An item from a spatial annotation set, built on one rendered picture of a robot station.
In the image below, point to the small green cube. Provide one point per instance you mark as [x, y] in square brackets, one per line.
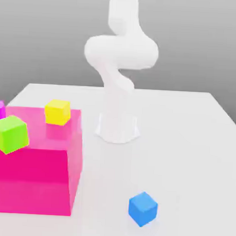
[10, 134]

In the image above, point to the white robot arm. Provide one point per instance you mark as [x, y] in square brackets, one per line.
[121, 52]

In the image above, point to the large pink box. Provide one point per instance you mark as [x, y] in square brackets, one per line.
[29, 179]

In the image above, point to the small blue cube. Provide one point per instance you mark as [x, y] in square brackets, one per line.
[142, 209]

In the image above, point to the small yellow cube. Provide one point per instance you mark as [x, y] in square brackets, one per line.
[57, 112]

